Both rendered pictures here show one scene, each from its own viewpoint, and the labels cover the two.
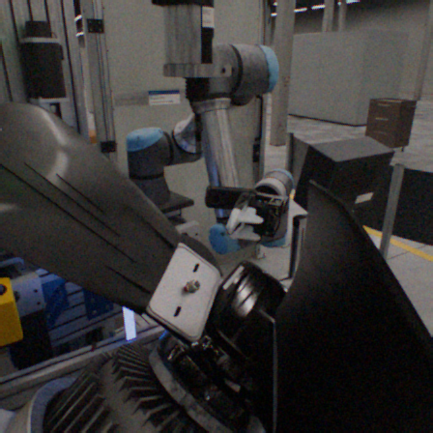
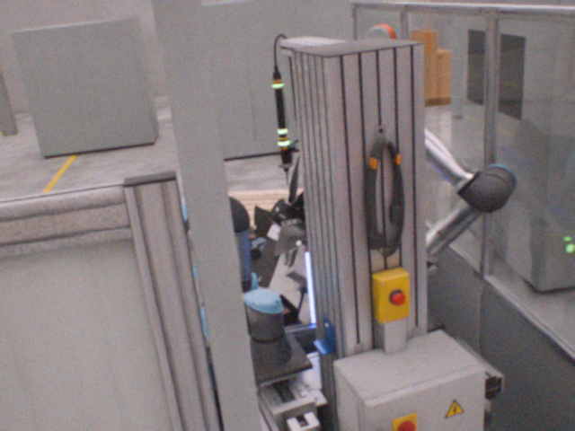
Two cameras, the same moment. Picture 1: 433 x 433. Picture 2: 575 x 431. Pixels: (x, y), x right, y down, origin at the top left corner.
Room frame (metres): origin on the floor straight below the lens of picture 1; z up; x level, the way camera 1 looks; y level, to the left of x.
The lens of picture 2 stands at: (2.70, 1.01, 2.19)
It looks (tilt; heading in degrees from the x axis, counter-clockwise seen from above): 22 degrees down; 205
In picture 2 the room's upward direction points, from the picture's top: 6 degrees counter-clockwise
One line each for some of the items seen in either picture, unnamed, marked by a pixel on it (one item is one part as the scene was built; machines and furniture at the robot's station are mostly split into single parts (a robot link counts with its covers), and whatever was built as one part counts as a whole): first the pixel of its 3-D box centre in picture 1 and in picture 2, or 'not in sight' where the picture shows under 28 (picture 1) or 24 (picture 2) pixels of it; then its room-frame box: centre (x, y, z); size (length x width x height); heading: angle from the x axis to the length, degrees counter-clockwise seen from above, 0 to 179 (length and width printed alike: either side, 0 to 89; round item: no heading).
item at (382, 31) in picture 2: not in sight; (381, 42); (-0.25, 0.30, 1.88); 0.16 x 0.07 x 0.16; 67
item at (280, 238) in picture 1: (268, 225); not in sight; (0.88, -0.13, 1.08); 0.11 x 0.08 x 0.11; 125
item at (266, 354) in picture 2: (147, 185); (268, 342); (1.20, 0.24, 1.09); 0.15 x 0.15 x 0.10
